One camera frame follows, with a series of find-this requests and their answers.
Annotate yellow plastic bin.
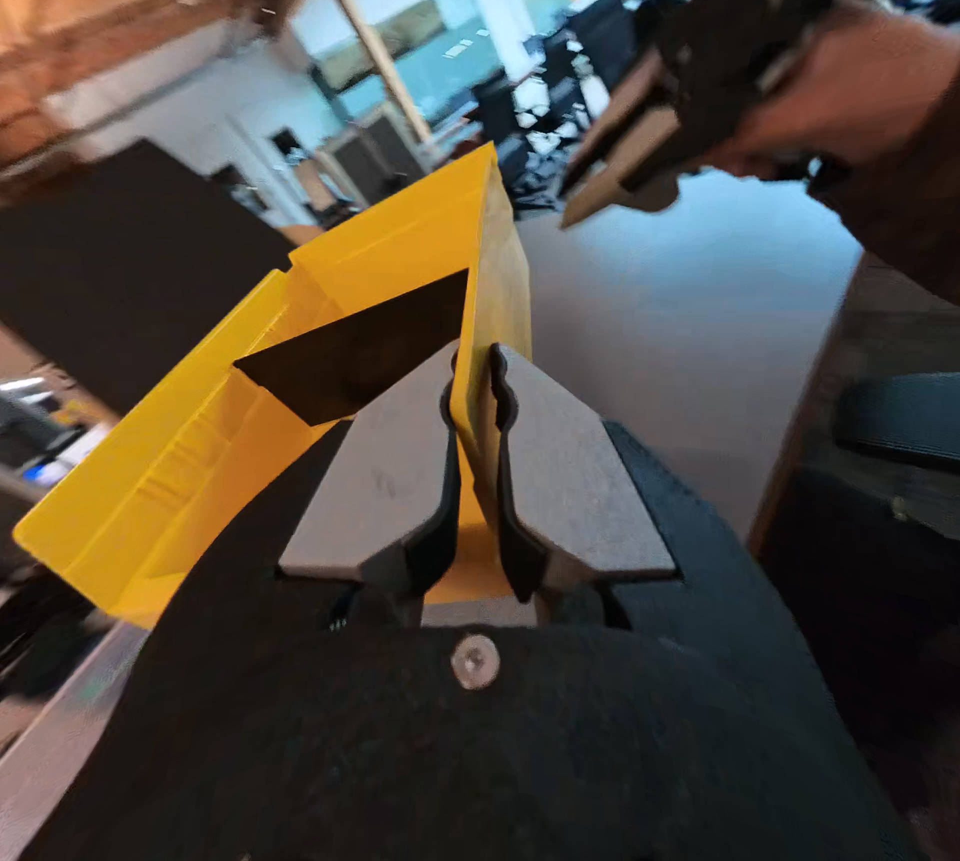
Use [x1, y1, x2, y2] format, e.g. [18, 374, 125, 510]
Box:
[13, 141, 535, 630]

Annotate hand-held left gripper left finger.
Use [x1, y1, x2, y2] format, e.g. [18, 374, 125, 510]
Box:
[277, 343, 462, 597]

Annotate person's right forearm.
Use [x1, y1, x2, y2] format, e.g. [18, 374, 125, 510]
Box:
[810, 73, 960, 307]

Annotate person's right hand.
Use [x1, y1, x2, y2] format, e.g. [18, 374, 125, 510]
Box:
[705, 0, 960, 181]

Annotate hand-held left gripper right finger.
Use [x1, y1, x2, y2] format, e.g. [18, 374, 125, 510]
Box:
[489, 343, 678, 605]

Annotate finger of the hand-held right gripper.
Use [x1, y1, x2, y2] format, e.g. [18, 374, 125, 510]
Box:
[557, 49, 674, 198]
[559, 105, 685, 232]

